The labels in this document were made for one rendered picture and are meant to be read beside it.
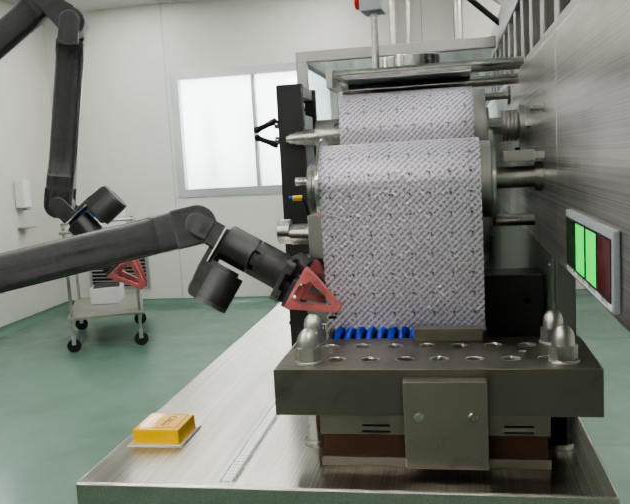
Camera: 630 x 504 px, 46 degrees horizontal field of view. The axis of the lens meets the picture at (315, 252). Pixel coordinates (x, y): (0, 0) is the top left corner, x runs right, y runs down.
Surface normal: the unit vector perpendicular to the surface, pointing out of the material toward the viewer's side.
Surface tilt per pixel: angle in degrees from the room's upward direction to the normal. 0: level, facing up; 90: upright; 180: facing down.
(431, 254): 90
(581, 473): 0
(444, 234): 90
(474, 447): 90
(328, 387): 90
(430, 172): 78
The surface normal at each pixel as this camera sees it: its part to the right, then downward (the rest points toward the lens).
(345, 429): -0.18, 0.13
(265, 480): -0.06, -0.99
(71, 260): 0.18, 0.04
